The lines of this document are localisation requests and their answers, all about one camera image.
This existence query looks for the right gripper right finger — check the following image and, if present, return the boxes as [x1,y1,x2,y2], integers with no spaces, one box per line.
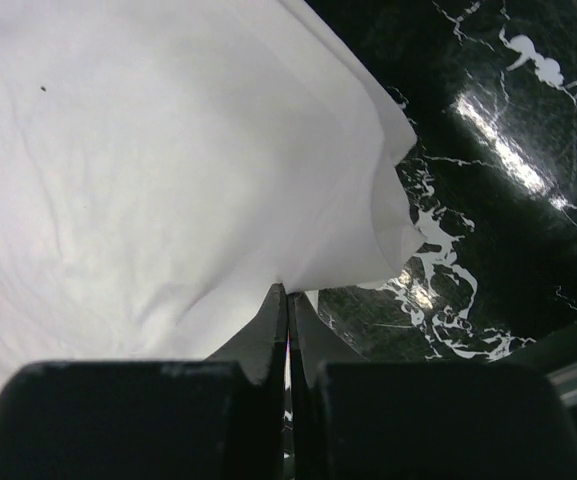
[287,294,577,479]

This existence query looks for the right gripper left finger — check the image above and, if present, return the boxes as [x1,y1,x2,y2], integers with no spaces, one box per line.
[0,284,288,479]

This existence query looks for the white t shirt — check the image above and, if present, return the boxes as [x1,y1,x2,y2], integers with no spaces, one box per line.
[0,1,425,390]

